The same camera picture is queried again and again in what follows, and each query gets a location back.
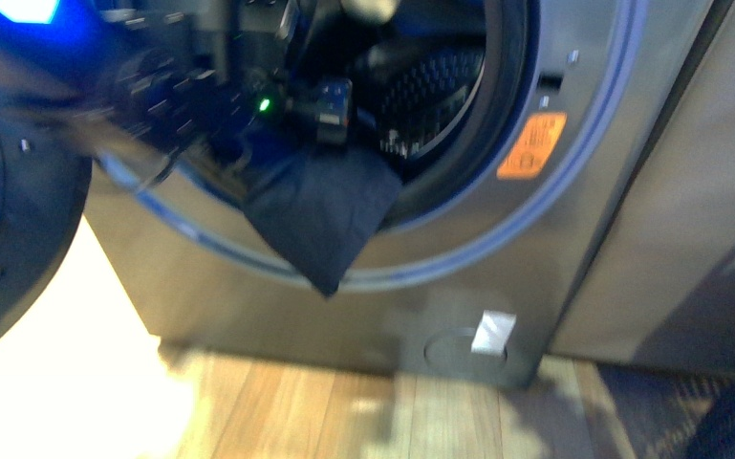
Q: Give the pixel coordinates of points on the dark blue cloth garment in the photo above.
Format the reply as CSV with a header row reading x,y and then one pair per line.
x,y
319,206

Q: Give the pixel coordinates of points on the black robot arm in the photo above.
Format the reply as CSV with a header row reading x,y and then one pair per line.
x,y
110,94

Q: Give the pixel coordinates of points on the grey front-load washing machine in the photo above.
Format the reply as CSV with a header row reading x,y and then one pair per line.
x,y
458,241

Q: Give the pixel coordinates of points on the dark washing machine door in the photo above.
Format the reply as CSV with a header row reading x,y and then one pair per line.
x,y
43,189

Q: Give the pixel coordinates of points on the steel perforated washer drum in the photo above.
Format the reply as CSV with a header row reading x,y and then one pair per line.
x,y
412,90

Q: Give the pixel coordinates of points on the white paper tag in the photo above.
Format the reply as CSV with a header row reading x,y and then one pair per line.
x,y
492,334

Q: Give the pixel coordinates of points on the orange warning sticker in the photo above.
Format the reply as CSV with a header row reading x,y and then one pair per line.
x,y
533,148

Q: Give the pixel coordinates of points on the grey cabinet beside washer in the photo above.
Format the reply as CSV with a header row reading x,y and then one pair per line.
x,y
660,290

